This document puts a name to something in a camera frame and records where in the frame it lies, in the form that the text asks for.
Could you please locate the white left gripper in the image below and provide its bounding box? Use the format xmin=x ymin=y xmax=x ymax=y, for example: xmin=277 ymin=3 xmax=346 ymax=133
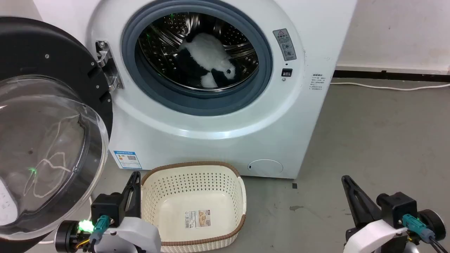
xmin=54 ymin=171 xmax=162 ymax=253

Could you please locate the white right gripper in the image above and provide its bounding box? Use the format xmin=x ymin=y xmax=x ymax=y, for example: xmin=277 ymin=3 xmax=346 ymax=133
xmin=341 ymin=175 xmax=446 ymax=253

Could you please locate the black round door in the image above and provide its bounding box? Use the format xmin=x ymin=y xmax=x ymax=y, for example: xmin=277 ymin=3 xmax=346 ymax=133
xmin=0 ymin=17 xmax=114 ymax=253

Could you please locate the white front-load washing machine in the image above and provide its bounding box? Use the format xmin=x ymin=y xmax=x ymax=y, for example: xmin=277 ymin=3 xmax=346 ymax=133
xmin=33 ymin=0 xmax=358 ymax=180

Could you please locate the chrome door hinge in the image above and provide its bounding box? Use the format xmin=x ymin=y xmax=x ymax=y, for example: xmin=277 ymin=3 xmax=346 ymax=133
xmin=96 ymin=40 xmax=124 ymax=92

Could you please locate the blue energy label sticker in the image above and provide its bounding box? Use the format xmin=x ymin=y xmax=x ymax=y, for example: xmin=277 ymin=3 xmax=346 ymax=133
xmin=113 ymin=150 xmax=142 ymax=170

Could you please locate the cream laundry basket, brown rim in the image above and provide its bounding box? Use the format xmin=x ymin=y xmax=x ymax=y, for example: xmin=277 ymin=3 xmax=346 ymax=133
xmin=141 ymin=161 xmax=247 ymax=253

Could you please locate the paper product label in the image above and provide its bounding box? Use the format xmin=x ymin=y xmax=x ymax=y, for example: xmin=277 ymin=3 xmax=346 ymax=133
xmin=184 ymin=209 xmax=212 ymax=229

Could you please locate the round white filter cover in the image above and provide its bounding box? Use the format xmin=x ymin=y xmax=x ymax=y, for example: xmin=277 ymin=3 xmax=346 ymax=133
xmin=248 ymin=159 xmax=284 ymax=177

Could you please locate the small printed text sticker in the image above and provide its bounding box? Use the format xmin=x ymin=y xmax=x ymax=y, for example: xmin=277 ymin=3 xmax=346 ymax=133
xmin=309 ymin=73 xmax=327 ymax=91

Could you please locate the black baseboard strip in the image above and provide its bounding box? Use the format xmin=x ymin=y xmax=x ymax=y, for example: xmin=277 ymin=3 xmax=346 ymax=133
xmin=333 ymin=70 xmax=450 ymax=83

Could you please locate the black and white panda plush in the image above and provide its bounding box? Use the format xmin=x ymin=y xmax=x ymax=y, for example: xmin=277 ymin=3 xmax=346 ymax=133
xmin=175 ymin=32 xmax=242 ymax=89

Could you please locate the perforated steel drum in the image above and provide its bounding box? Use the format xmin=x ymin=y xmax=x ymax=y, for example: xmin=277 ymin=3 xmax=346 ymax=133
xmin=138 ymin=12 xmax=260 ymax=92

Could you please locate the grey warning sticker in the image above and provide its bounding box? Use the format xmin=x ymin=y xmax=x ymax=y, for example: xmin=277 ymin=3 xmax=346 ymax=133
xmin=273 ymin=28 xmax=297 ymax=61

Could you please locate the teal plug left gripper cable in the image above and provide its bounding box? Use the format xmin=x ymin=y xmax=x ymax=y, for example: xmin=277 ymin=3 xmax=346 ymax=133
xmin=76 ymin=215 xmax=111 ymax=252

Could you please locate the teal plug gripper cable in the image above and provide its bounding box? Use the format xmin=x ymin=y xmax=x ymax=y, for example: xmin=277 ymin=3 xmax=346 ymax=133
xmin=76 ymin=215 xmax=111 ymax=252
xmin=402 ymin=214 xmax=449 ymax=253

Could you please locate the teal plug right gripper cable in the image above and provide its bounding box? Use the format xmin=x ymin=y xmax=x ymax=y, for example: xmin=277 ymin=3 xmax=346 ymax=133
xmin=402 ymin=214 xmax=449 ymax=253

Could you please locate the white floor cable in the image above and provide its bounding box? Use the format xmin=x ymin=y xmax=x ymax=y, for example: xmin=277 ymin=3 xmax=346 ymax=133
xmin=330 ymin=82 xmax=450 ymax=92

